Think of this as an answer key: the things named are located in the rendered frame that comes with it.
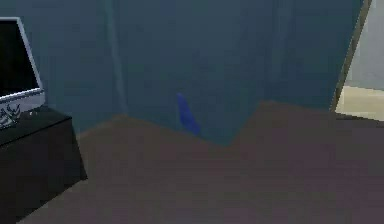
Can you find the blue elongated object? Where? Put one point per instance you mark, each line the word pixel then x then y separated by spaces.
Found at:
pixel 186 115

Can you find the black television stand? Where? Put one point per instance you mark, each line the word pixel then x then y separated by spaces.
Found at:
pixel 36 156

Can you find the silver framed television set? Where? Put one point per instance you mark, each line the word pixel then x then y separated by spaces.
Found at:
pixel 15 60

